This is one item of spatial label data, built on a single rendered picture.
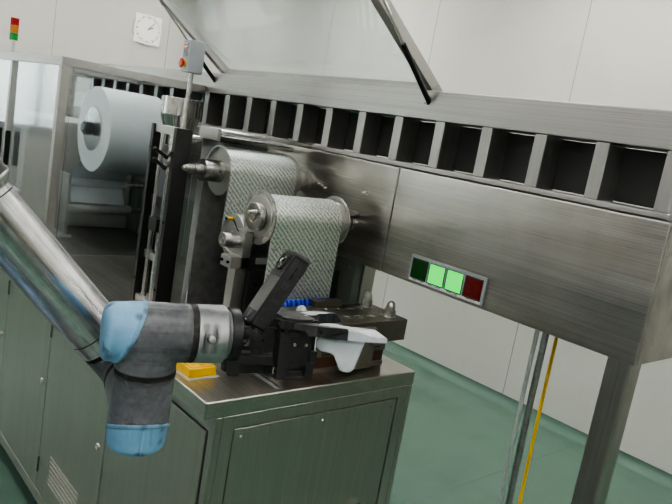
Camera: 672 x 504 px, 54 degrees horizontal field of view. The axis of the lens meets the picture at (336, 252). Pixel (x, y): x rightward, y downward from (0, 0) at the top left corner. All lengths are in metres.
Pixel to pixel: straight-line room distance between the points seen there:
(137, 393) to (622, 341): 1.00
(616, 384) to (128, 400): 1.17
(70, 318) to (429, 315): 4.05
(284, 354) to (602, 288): 0.83
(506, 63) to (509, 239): 3.08
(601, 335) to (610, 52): 2.92
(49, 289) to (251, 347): 0.27
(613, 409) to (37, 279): 1.28
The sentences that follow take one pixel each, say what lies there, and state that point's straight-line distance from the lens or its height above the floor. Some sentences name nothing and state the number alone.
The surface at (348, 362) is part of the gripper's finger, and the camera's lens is 0.88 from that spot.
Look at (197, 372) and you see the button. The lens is 1.57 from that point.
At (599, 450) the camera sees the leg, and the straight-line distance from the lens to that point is 1.75.
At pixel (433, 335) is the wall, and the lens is 4.83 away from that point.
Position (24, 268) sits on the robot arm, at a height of 1.26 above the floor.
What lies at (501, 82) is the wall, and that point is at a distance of 4.61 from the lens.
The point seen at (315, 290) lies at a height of 1.06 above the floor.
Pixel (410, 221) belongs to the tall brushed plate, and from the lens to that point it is 1.82.
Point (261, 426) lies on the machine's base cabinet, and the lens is 1.58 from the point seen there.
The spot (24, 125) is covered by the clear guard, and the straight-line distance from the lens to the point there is 2.90.
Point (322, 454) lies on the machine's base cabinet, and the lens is 1.75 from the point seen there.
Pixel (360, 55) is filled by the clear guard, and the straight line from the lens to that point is 1.96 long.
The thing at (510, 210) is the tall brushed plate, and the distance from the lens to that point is 1.63.
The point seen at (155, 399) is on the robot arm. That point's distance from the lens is 0.86.
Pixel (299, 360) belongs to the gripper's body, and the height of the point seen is 1.19.
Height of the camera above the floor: 1.49
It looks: 10 degrees down
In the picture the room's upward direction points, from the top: 10 degrees clockwise
